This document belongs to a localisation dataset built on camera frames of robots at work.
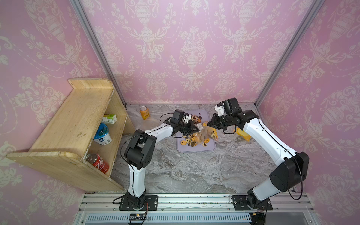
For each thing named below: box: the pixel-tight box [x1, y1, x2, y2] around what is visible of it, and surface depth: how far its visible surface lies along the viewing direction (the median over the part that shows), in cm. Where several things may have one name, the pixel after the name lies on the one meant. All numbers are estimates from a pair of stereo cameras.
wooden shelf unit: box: [6, 78, 135, 192], surface depth 64 cm
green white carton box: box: [101, 113, 118, 125], surface depth 81 cm
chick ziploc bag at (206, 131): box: [193, 121, 219, 143], surface depth 87 cm
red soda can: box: [84, 153, 110, 174], surface depth 59 cm
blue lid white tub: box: [93, 122, 113, 146], surface depth 69 cm
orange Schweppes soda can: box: [139, 105, 150, 120], surface depth 107 cm
